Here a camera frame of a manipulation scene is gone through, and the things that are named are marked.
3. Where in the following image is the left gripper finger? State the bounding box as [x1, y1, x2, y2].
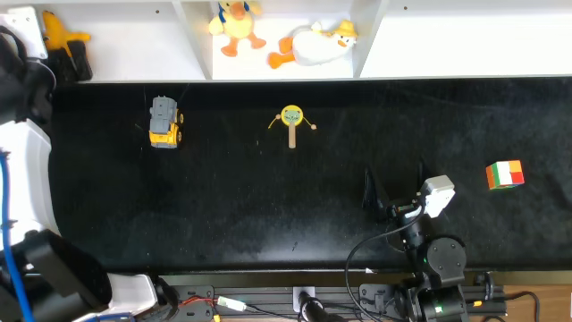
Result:
[47, 47, 77, 85]
[66, 39, 94, 82]

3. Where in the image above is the yellow rubber duck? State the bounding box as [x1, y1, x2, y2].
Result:
[41, 10, 91, 57]

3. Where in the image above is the grey and yellow toy truck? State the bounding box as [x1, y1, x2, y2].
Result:
[148, 96, 185, 149]

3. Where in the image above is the many-coloured puzzle cube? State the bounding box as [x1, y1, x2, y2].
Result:
[485, 159, 526, 191]

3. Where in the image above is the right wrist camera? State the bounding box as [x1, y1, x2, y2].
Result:
[418, 174, 457, 219]

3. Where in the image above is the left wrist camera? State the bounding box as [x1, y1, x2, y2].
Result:
[0, 5, 49, 60]

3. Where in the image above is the mounting rail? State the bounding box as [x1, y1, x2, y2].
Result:
[156, 271, 542, 322]

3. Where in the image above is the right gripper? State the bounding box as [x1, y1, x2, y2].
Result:
[362, 157, 429, 221]

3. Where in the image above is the white shelf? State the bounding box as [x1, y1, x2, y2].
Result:
[0, 0, 572, 85]

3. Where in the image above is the white plush duck with hat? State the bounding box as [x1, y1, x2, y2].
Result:
[267, 19, 358, 71]

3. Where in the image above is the yellow plush duck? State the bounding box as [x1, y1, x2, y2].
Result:
[208, 0, 267, 58]

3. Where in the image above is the black cable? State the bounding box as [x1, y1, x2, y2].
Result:
[344, 205, 425, 322]

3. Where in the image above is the blue cable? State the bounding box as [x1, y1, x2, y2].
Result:
[0, 150, 135, 322]

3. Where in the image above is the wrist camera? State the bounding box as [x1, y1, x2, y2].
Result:
[0, 5, 49, 60]
[418, 174, 457, 219]

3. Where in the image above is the yellow rattle drum toy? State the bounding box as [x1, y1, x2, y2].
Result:
[267, 104, 318, 149]

